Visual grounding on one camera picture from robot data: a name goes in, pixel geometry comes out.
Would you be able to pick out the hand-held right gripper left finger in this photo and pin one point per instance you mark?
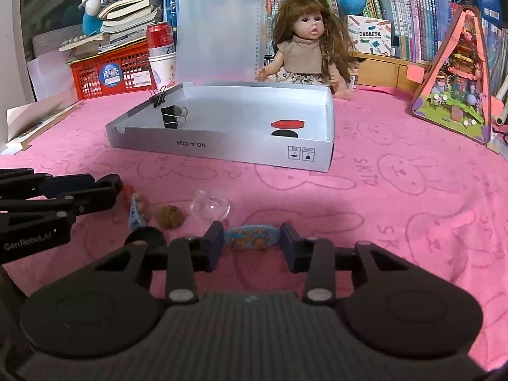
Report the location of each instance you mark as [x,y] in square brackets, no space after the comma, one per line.
[214,246]

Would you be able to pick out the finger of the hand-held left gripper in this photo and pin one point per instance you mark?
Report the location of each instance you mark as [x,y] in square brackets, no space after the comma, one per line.
[67,185]
[101,194]

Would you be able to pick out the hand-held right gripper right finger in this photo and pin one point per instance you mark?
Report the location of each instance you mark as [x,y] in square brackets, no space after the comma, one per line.
[289,246]

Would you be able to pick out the short red plastic piece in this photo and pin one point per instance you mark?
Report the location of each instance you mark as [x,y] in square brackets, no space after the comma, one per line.
[127,195]

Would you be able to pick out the blue clip with bear print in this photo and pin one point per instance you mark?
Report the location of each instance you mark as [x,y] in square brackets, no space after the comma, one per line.
[252,237]

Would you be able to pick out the blue clip with beads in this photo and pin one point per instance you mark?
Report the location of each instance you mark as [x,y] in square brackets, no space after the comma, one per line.
[139,210]

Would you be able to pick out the brown walnut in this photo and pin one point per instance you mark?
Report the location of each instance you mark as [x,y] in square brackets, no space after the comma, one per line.
[170,217]

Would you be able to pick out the large black binder clip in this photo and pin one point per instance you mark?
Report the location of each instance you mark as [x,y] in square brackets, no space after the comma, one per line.
[170,117]

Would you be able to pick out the black round cap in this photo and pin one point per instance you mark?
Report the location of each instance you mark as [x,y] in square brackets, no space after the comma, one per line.
[285,133]

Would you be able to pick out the long red marker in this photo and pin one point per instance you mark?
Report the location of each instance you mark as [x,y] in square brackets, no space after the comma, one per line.
[287,123]

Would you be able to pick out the clear plastic suction cup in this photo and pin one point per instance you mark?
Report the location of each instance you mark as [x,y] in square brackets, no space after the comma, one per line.
[210,206]

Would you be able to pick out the white plastic sheet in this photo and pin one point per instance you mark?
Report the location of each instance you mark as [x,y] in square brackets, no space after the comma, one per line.
[51,75]

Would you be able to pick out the small black binder clip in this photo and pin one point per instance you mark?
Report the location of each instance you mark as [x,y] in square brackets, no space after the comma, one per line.
[160,97]

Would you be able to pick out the pink printed blanket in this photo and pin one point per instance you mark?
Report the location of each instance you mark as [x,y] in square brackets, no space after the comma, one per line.
[397,206]

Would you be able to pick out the red plastic basket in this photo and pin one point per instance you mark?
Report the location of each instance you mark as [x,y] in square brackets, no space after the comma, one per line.
[111,73]

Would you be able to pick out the white paper cup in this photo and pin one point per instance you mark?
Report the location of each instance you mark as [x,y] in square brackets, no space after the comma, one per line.
[162,71]

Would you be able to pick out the red drink can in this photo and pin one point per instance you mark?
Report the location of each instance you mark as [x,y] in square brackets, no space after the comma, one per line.
[160,39]

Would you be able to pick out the small blue plush toy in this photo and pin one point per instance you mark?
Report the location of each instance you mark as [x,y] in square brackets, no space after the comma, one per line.
[92,12]

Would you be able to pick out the stack of books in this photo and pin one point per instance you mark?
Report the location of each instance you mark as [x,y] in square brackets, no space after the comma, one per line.
[127,12]

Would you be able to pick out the brown-haired doll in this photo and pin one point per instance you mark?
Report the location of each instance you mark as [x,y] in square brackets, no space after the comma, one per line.
[305,51]

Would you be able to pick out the wooden desk organizer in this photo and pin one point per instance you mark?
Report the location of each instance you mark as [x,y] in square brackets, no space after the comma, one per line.
[385,71]

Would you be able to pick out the translucent clipboard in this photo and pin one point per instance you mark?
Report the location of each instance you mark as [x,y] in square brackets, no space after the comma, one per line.
[218,31]

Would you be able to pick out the upright blue folders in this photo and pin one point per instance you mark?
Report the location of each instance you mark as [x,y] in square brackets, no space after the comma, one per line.
[170,4]

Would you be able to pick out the white illustrated cardboard box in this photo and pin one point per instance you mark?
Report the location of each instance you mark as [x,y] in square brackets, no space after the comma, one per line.
[369,35]

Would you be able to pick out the triangular miniature house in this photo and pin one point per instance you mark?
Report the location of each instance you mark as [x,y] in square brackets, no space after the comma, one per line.
[456,95]

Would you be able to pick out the white tubes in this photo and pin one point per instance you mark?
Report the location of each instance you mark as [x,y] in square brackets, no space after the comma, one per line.
[501,99]

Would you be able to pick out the row of blue books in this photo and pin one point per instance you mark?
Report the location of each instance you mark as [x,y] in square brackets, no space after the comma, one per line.
[420,24]

